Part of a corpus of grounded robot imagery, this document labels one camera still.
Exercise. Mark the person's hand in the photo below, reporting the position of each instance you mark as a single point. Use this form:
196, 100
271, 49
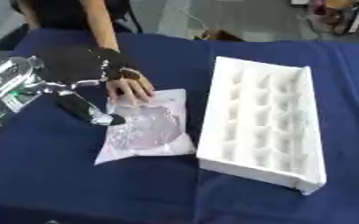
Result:
134, 87

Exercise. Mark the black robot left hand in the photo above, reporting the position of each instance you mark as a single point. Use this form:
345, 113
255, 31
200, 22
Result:
75, 64

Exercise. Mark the person's forearm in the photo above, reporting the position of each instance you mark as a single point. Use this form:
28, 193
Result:
100, 26

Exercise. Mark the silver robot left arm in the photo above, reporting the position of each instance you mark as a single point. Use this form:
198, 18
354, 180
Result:
9, 84

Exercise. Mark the white foam compartment box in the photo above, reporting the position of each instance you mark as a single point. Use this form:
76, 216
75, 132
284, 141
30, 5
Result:
261, 122

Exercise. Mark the pink and white plastic packet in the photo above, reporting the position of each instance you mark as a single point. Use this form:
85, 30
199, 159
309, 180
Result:
147, 131

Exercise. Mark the person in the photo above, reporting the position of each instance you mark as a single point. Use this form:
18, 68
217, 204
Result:
60, 13

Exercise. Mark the brown bag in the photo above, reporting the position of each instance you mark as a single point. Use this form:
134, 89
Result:
221, 35

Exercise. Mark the red and yellow clutter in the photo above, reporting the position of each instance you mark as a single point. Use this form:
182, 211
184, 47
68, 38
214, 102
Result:
330, 13

